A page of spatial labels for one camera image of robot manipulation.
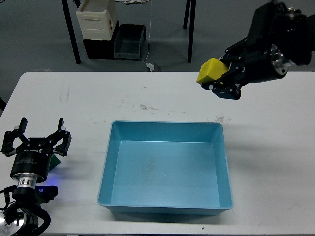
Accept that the dark grey open bin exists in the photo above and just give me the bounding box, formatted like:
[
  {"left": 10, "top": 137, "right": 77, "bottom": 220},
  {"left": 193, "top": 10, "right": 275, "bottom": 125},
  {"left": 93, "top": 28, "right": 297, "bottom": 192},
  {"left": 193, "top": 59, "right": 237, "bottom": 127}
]
[{"left": 114, "top": 24, "right": 146, "bottom": 60}]

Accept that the yellow block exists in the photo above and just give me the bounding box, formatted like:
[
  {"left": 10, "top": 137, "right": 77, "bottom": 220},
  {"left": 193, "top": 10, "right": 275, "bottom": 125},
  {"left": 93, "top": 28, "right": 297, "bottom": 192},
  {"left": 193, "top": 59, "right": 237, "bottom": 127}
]
[{"left": 196, "top": 58, "right": 229, "bottom": 84}]

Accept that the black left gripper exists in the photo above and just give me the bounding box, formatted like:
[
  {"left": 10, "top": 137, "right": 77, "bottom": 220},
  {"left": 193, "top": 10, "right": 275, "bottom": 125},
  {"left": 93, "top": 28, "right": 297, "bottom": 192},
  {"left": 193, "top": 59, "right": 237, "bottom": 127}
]
[{"left": 1, "top": 117, "right": 72, "bottom": 183}]

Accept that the cream plastic crate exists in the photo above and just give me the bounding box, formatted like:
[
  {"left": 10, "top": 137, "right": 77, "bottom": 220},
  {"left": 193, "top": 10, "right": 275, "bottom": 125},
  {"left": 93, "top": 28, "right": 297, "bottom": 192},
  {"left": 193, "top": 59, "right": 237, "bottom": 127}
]
[{"left": 76, "top": 0, "right": 118, "bottom": 41}]

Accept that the black storage box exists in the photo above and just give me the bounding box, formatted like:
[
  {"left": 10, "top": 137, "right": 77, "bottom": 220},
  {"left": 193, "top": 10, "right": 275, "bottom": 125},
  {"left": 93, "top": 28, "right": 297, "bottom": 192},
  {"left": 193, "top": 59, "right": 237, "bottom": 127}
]
[{"left": 83, "top": 21, "right": 120, "bottom": 60}]

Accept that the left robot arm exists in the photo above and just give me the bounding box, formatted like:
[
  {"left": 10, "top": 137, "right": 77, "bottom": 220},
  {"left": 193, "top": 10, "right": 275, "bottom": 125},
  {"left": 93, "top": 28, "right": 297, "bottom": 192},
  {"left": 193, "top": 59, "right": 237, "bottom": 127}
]
[{"left": 0, "top": 118, "right": 71, "bottom": 236}]

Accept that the black table leg left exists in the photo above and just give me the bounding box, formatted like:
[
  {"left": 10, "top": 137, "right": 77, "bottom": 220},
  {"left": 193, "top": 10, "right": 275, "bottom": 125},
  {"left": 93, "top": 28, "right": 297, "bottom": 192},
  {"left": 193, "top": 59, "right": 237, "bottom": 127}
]
[{"left": 61, "top": 0, "right": 81, "bottom": 64}]

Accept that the white power adapter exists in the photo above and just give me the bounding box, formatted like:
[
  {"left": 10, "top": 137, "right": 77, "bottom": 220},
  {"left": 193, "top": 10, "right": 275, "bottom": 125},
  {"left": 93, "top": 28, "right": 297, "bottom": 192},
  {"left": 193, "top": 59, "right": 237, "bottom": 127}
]
[{"left": 146, "top": 63, "right": 155, "bottom": 72}]

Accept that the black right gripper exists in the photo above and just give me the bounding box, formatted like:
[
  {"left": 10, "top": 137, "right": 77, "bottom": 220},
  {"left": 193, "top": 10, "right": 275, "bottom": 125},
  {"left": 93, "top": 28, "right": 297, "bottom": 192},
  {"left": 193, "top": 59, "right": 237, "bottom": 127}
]
[{"left": 201, "top": 38, "right": 292, "bottom": 100}]

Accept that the green block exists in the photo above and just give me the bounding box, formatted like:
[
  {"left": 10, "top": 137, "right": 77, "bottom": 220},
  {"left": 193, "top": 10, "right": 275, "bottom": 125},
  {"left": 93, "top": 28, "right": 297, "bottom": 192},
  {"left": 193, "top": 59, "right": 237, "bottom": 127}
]
[{"left": 49, "top": 154, "right": 61, "bottom": 171}]

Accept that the black table leg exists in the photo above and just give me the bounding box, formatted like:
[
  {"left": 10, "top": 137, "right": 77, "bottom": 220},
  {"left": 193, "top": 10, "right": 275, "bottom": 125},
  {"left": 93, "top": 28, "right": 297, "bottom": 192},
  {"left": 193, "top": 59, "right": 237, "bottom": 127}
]
[
  {"left": 61, "top": 0, "right": 81, "bottom": 64},
  {"left": 183, "top": 0, "right": 196, "bottom": 63}
]

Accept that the white cable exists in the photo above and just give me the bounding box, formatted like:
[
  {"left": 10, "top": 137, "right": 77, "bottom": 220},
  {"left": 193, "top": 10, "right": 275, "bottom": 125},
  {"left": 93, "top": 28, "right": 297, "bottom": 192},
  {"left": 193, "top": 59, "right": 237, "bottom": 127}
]
[{"left": 115, "top": 0, "right": 153, "bottom": 65}]

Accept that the light blue plastic bin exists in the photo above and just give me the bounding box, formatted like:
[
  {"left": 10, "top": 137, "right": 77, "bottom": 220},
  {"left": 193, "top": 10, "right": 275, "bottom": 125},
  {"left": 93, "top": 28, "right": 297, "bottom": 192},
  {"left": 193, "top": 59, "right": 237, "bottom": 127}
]
[{"left": 97, "top": 121, "right": 233, "bottom": 216}]

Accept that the black table leg right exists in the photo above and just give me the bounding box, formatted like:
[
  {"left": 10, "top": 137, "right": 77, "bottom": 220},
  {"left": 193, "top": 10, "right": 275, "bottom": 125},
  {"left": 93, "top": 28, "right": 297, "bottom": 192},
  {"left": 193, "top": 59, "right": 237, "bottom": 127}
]
[{"left": 183, "top": 0, "right": 196, "bottom": 63}]

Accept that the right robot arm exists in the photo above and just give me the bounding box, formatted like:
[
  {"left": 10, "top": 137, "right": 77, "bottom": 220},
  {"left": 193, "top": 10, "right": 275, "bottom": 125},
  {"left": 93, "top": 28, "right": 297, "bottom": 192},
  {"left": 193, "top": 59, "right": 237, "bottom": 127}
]
[{"left": 196, "top": 0, "right": 315, "bottom": 100}]

